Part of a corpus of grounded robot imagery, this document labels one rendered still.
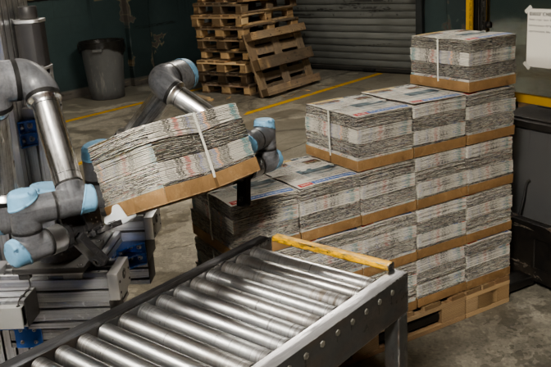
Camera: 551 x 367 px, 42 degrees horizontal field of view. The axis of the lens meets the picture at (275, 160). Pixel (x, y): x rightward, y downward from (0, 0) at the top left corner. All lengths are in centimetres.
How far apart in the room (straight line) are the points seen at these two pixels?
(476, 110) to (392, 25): 709
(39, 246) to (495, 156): 214
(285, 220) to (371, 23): 785
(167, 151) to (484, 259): 194
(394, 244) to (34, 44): 164
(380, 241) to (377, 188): 23
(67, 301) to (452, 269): 175
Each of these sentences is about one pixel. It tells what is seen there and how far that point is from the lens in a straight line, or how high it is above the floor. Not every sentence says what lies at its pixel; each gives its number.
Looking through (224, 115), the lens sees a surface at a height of 123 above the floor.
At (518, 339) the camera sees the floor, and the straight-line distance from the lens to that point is 344.
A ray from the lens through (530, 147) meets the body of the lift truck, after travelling 396.
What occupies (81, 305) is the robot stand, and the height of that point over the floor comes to 67.
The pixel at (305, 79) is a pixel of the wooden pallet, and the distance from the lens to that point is 956.
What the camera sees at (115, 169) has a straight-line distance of 211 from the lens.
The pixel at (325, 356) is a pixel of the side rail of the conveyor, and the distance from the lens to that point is 183.
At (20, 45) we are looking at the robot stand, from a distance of 249.
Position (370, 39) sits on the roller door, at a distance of 1049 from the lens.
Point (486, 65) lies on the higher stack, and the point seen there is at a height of 117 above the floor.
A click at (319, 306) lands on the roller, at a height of 80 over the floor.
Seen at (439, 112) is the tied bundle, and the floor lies 101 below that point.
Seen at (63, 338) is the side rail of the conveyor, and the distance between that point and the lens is 192.
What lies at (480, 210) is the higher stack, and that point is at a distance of 342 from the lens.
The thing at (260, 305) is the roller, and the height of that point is 79.
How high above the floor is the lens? 168
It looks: 16 degrees down
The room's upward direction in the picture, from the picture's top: 4 degrees counter-clockwise
